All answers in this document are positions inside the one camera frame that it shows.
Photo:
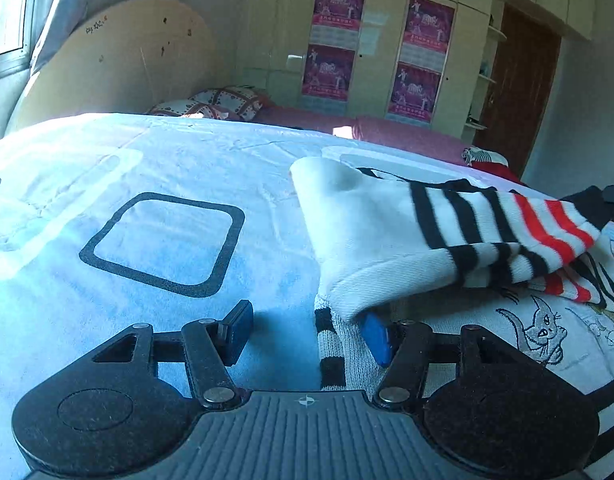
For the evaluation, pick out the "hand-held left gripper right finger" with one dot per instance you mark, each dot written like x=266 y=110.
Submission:
x=378 y=341

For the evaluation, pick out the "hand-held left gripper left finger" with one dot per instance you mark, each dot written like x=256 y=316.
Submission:
x=238 y=331

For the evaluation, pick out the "striped knit sweater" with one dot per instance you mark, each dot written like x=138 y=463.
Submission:
x=387 y=240

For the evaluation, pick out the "dark cloth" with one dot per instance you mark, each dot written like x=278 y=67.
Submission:
x=589 y=205

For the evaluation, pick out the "red garment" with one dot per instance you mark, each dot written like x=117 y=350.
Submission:
x=497 y=170

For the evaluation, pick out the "light blue printed blanket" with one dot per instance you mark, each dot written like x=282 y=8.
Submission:
x=137 y=260

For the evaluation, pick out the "brown wooden door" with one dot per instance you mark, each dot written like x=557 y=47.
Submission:
x=519 y=90

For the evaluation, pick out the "black white striped garment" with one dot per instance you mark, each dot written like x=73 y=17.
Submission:
x=476 y=156

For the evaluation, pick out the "white corner shelf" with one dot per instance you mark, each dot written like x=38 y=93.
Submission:
x=487 y=80

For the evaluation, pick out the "pink bed sheet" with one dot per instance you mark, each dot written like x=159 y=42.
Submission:
x=387 y=132

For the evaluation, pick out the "patterned pillow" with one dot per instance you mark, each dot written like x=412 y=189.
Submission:
x=182 y=109
x=232 y=99

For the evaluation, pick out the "white paper sheet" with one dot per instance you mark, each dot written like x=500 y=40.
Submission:
x=373 y=37

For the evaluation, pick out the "round cream headboard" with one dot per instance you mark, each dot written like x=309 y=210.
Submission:
x=117 y=65

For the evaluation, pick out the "cream wardrobe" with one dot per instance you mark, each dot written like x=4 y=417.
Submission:
x=282 y=25

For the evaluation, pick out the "grey curtain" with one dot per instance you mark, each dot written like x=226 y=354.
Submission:
x=64 y=5

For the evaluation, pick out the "window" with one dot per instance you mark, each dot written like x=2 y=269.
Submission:
x=7 y=15

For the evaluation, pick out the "purple wall poster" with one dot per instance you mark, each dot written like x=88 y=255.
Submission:
x=329 y=72
x=429 y=22
x=340 y=2
x=414 y=92

